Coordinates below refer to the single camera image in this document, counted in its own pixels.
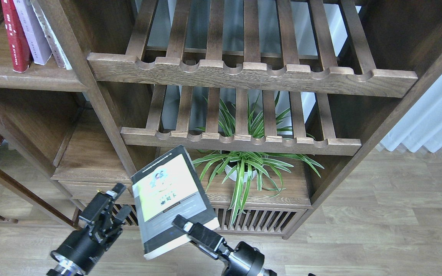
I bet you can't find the upright book worn spine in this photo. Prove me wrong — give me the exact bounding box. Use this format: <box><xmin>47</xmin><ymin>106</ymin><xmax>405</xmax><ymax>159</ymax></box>
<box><xmin>30</xmin><ymin>0</ymin><xmax>72</xmax><ymax>70</ymax></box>

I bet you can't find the green spider plant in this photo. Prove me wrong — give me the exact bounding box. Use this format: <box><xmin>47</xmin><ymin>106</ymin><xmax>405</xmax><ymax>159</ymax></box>
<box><xmin>193</xmin><ymin>103</ymin><xmax>323</xmax><ymax>225</ymax></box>

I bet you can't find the lavender white book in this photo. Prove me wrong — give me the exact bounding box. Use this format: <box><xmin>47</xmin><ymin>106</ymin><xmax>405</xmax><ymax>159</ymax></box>
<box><xmin>13</xmin><ymin>0</ymin><xmax>51</xmax><ymax>65</ymax></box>

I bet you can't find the white curtain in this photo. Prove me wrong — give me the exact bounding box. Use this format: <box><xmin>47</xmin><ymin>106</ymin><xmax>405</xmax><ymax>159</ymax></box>
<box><xmin>377</xmin><ymin>75</ymin><xmax>442</xmax><ymax>153</ymax></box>

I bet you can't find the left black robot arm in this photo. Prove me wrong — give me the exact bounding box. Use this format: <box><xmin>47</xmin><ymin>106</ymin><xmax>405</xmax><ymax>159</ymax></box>
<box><xmin>47</xmin><ymin>183</ymin><xmax>132</xmax><ymax>276</ymax></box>

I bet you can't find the red cover book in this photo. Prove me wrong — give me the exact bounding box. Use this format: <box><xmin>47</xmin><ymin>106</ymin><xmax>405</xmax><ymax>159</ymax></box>
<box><xmin>1</xmin><ymin>0</ymin><xmax>31</xmax><ymax>73</ymax></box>

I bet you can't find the white plant pot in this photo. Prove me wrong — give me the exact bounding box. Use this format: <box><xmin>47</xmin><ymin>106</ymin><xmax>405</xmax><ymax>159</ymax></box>
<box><xmin>224</xmin><ymin>161</ymin><xmax>257</xmax><ymax>182</ymax></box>

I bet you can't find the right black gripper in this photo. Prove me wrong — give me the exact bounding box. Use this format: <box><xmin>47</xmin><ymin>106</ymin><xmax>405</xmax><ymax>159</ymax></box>
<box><xmin>172</xmin><ymin>215</ymin><xmax>277</xmax><ymax>276</ymax></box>

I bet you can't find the dark wooden bookshelf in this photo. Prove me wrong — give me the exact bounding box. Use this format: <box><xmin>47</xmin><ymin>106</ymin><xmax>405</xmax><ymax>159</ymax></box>
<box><xmin>0</xmin><ymin>0</ymin><xmax>442</xmax><ymax>239</ymax></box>

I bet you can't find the wooden furniture at left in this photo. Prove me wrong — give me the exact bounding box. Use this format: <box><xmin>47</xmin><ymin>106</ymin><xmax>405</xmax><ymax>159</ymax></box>
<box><xmin>0</xmin><ymin>115</ymin><xmax>85</xmax><ymax>235</ymax></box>

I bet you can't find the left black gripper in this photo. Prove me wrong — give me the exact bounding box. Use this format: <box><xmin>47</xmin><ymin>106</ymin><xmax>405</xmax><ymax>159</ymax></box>
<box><xmin>50</xmin><ymin>183</ymin><xmax>133</xmax><ymax>274</ymax></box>

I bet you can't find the black yellow thick book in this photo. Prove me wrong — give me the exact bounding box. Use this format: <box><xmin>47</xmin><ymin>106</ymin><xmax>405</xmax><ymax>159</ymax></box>
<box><xmin>131</xmin><ymin>145</ymin><xmax>219</xmax><ymax>260</ymax></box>

